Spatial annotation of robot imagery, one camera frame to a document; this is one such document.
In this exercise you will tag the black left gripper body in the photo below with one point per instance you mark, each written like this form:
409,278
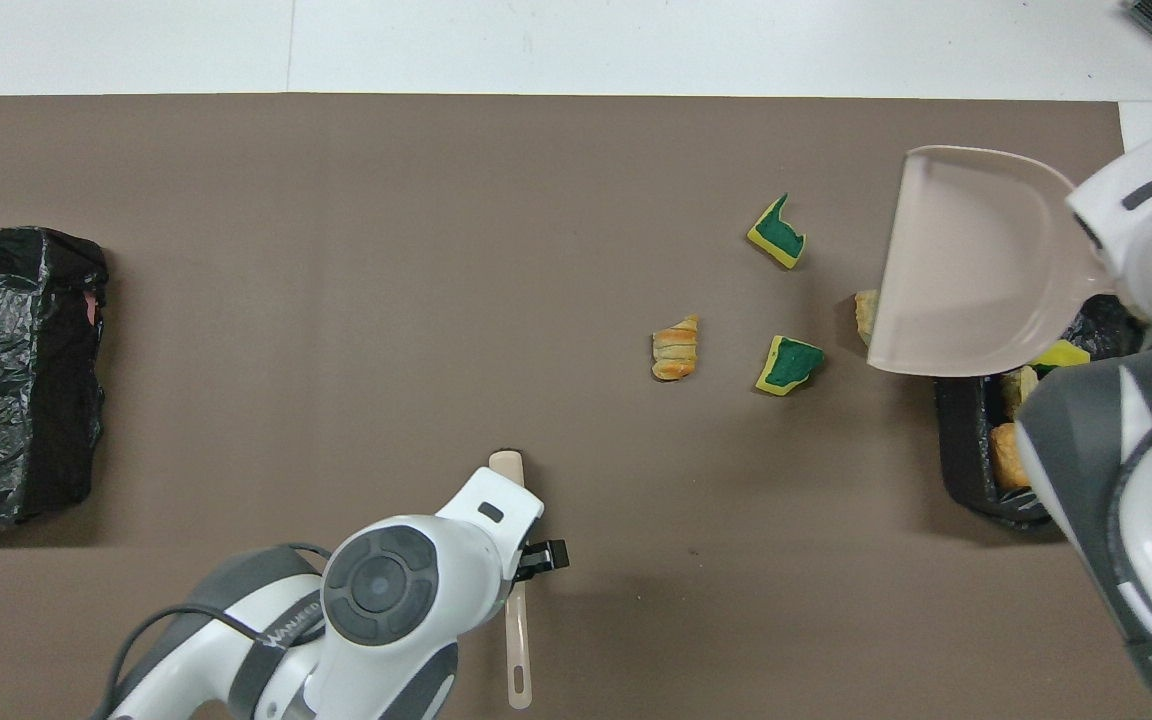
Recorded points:
522,566

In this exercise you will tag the beige hand brush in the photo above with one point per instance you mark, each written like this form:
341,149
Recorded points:
518,640

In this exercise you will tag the sliced bread piece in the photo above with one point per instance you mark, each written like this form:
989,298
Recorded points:
676,350

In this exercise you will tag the notched green yellow sponge piece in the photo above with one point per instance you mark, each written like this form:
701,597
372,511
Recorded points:
776,238

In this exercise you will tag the beige plastic dustpan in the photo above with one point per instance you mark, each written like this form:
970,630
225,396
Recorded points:
976,270

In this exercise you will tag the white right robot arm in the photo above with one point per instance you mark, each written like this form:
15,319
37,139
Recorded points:
1136,480

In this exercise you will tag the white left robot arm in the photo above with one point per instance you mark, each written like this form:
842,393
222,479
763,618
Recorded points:
386,590

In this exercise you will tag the black bag-lined bin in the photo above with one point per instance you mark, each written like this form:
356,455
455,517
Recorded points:
966,440

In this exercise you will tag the brown table mat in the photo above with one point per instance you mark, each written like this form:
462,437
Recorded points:
336,250

